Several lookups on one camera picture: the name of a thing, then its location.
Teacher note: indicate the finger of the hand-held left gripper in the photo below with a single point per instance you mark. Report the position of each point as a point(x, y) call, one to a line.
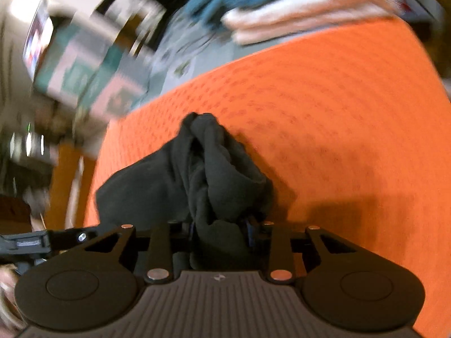
point(72, 239)

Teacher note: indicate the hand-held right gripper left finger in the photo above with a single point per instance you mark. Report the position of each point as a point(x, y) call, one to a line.
point(160, 250)

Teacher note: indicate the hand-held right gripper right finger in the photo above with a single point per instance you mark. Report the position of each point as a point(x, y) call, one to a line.
point(249, 233)

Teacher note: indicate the dark grey garment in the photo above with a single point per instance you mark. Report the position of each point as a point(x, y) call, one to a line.
point(211, 190)

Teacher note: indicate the wooden chair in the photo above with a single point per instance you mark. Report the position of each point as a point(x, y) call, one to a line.
point(67, 186)

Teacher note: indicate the orange flower pattern mat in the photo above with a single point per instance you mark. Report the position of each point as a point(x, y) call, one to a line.
point(334, 130)

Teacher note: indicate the stacked teal white boxes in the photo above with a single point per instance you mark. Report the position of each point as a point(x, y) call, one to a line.
point(70, 60)

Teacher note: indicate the black tablet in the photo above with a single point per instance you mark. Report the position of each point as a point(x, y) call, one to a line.
point(35, 38)

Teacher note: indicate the folded pink white towels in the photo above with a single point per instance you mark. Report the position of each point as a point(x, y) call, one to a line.
point(299, 5)

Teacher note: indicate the black open cabinet box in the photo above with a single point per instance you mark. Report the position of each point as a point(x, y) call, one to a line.
point(141, 7)

